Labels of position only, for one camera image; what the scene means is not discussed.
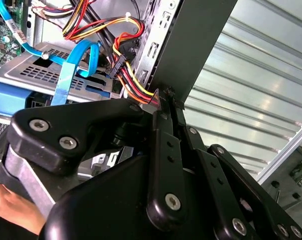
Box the hard disk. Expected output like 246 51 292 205
0 81 113 118

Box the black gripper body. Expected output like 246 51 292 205
39 154 216 240

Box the person's hand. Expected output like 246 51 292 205
0 183 46 236

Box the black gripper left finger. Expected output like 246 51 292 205
0 87 189 233

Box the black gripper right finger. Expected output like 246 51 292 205
172 94 302 240

